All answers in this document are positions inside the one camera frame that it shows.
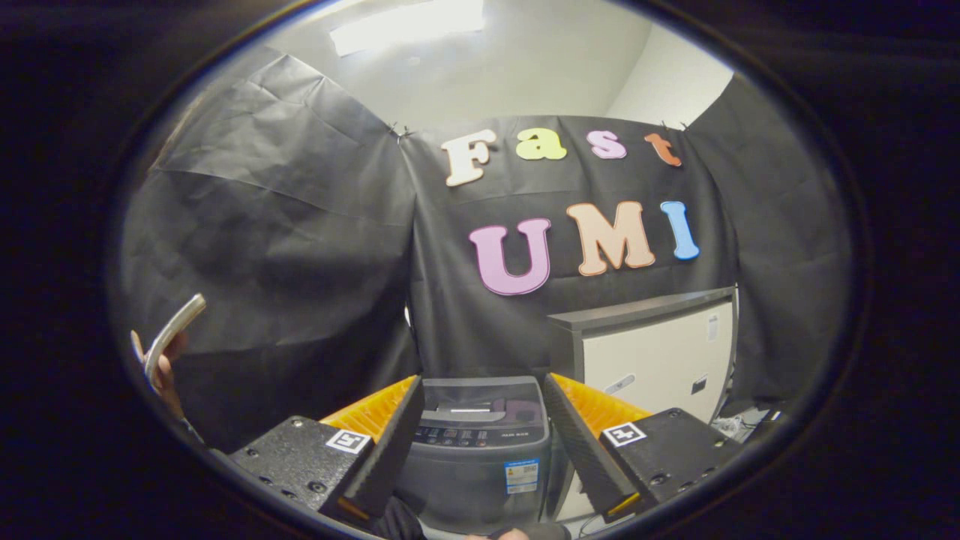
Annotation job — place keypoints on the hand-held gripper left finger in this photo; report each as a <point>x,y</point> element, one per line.
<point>390,446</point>

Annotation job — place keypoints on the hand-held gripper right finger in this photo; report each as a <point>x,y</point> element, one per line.
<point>577,442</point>

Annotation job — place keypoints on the grey washing machine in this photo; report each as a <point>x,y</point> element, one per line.
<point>472,480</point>

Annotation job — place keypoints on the dark washing machine lid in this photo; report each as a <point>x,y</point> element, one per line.
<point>480,394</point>

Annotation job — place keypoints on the white cabinet with grey top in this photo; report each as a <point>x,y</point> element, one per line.
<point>652,360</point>

